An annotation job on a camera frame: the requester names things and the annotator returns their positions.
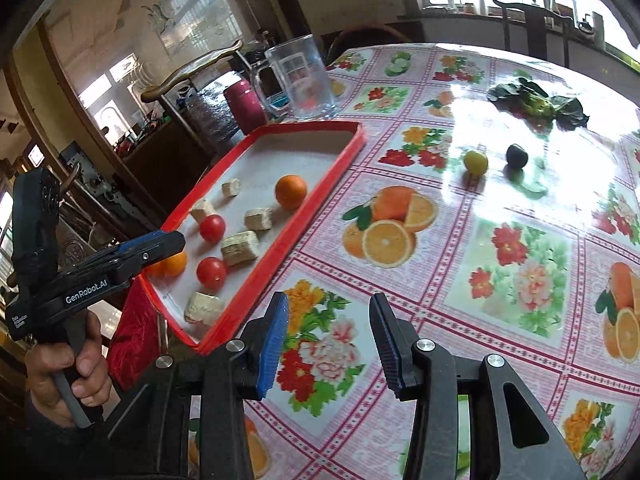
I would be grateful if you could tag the clear glass mug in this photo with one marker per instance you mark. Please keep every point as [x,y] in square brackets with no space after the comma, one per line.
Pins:
[305,75]

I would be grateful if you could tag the dark wooden chair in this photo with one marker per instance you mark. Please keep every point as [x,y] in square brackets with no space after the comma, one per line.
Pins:
[535,25]

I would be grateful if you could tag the yellow-green plum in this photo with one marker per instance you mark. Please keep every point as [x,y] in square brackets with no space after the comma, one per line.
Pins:
[475,161]

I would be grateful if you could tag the floral fruit print tablecloth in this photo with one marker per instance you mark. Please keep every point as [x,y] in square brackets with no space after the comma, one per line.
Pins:
[450,260]

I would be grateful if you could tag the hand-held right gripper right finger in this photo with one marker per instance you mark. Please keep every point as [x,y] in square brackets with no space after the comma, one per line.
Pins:
[389,352]

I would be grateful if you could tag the person's left hand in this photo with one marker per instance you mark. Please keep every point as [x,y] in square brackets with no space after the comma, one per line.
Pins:
[42,375]

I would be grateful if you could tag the red thermos flask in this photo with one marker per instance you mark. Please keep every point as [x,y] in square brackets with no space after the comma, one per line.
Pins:
[242,107]

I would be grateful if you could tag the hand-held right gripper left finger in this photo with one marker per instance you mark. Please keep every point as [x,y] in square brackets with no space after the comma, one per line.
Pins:
[272,347]

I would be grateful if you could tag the wooden chair with curved rail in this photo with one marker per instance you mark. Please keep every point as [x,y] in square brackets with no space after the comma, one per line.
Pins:
[190,72]

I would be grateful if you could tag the dark purple plum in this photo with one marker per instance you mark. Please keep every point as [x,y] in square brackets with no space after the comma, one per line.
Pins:
[516,156]

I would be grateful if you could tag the teal box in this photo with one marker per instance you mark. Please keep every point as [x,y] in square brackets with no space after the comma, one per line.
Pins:
[277,104]

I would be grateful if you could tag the dark wooden cabinet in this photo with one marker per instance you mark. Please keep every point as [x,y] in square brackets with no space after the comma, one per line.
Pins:
[165,150]

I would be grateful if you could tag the orange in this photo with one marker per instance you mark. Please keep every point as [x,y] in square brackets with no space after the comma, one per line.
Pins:
[173,264]
[291,191]

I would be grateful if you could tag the dark leafy greens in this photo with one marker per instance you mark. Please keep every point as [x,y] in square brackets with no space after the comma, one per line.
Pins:
[530,97]

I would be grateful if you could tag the red satin cloth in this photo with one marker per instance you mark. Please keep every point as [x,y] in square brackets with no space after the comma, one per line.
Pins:
[132,332]

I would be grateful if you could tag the red tomato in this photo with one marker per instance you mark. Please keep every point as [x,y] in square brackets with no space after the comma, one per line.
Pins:
[211,272]
[212,228]

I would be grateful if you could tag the pale sugarcane piece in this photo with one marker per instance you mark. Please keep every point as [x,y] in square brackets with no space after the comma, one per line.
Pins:
[231,188]
[258,218]
[203,308]
[240,248]
[202,209]

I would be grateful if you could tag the round back wooden chair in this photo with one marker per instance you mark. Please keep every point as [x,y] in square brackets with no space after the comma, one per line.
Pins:
[370,35]

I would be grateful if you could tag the red rimmed tray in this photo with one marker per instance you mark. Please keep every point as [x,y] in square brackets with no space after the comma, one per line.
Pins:
[280,160]

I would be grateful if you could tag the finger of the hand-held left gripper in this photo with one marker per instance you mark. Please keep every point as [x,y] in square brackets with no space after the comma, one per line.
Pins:
[140,242]
[162,249]

